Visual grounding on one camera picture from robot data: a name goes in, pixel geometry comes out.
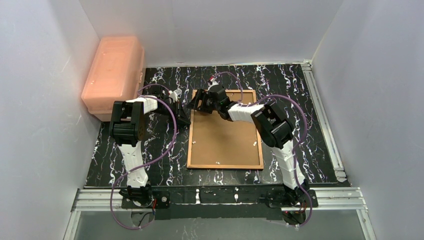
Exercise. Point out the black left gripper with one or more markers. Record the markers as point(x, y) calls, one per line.
point(180, 110)

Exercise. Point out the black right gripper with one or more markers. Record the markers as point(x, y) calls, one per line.
point(199, 100)

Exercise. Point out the brown fibreboard backing board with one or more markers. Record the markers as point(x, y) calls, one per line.
point(225, 139)

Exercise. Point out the wooden picture frame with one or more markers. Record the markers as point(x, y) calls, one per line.
point(261, 149)

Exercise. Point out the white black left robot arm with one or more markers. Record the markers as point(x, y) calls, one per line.
point(127, 128)

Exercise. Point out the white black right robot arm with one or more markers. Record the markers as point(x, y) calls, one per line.
point(272, 124)

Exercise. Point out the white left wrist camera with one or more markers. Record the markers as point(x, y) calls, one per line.
point(175, 94)

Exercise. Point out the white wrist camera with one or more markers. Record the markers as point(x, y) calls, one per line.
point(175, 94)
point(212, 82)

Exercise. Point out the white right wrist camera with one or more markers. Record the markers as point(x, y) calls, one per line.
point(212, 82)

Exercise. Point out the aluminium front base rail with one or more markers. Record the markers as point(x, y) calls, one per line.
point(329, 199)

